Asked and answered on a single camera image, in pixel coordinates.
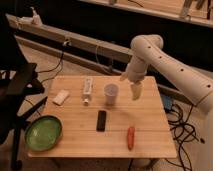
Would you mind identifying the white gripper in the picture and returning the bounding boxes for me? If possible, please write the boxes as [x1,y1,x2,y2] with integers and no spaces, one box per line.
[120,56,147,100]

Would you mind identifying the black eraser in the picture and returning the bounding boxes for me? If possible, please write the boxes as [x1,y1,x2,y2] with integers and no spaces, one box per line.
[96,111,107,132]

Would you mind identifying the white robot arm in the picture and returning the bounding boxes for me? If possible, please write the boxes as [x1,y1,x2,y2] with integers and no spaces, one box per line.
[120,35,213,171]

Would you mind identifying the blue power box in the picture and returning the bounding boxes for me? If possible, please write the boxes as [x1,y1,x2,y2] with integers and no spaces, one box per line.
[161,94,173,110]

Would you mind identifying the orange carrot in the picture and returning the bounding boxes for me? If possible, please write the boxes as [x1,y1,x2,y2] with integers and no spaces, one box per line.
[127,126,135,150]

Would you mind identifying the white toothpaste tube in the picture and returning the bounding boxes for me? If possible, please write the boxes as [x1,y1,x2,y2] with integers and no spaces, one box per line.
[82,77,93,105]

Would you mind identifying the white rectangular block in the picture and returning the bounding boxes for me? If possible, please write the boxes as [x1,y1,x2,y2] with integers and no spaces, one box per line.
[52,90,69,105]

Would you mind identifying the green bowl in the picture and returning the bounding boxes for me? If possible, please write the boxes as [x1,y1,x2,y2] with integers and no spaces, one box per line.
[25,115,62,152]

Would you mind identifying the black office chair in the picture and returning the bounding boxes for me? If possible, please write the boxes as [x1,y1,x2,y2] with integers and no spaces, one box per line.
[0,11,47,171]

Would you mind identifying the white spray bottle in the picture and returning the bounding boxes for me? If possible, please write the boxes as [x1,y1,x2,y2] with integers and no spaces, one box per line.
[31,7,43,26]

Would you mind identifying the black floor cables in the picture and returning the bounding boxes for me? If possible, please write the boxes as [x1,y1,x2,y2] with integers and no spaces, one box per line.
[165,103,201,171]

